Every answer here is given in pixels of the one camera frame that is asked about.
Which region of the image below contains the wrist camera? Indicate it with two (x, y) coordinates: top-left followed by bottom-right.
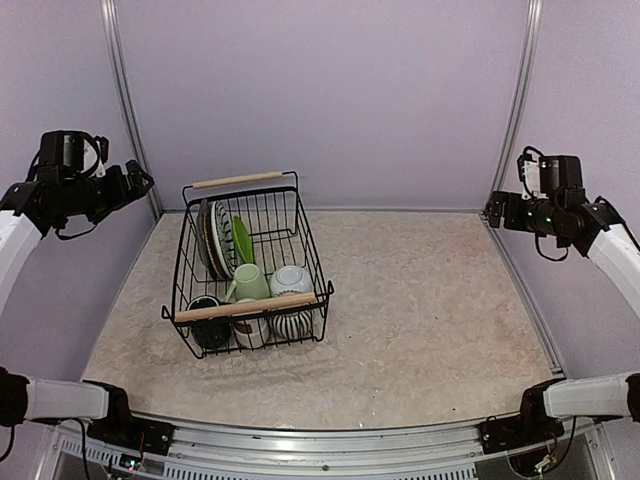
(517, 146), (546, 200)
(82, 136), (109, 178)

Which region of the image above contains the aluminium front rail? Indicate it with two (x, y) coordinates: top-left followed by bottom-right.
(34, 419), (614, 480)

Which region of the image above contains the white ceramic bowl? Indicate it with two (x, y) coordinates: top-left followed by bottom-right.
(269, 265), (313, 297)

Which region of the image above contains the light green mug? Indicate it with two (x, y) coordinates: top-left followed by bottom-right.
(224, 263), (271, 302)

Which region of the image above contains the right aluminium corner post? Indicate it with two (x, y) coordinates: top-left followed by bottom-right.
(485, 0), (544, 206)

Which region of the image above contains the black white striped plate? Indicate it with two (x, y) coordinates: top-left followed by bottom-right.
(211, 201), (238, 278)

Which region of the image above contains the grey reindeer plate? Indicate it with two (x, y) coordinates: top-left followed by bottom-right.
(196, 199), (218, 280)

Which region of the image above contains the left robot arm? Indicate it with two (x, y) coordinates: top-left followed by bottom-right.
(1, 130), (154, 445)

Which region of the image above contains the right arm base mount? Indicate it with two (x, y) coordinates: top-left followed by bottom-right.
(478, 380), (564, 454)

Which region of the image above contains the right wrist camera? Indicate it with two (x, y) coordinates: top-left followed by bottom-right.
(517, 146), (546, 200)

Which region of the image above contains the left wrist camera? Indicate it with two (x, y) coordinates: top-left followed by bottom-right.
(82, 136), (109, 178)

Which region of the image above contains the bright green plate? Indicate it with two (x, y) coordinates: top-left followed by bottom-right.
(232, 216), (254, 264)

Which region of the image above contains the dark green mug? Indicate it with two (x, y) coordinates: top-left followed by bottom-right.
(187, 295), (231, 350)

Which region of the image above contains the black white striped bowl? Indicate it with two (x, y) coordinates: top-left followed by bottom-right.
(271, 311), (313, 341)

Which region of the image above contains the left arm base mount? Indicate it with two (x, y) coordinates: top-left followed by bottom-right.
(87, 381), (175, 456)

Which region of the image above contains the yellow patterned plate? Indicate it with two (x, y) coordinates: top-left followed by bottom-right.
(204, 219), (227, 280)

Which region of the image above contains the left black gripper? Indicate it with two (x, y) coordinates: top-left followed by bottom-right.
(57, 158), (154, 223)

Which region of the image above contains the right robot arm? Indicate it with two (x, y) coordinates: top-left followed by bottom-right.
(479, 147), (639, 453)

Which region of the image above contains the black wire dish rack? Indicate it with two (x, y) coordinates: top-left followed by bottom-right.
(161, 171), (334, 359)

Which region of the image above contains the white brown cup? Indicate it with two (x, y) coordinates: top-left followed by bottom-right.
(232, 318), (271, 350)

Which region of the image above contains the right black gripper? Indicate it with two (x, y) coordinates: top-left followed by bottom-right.
(487, 190), (563, 235)

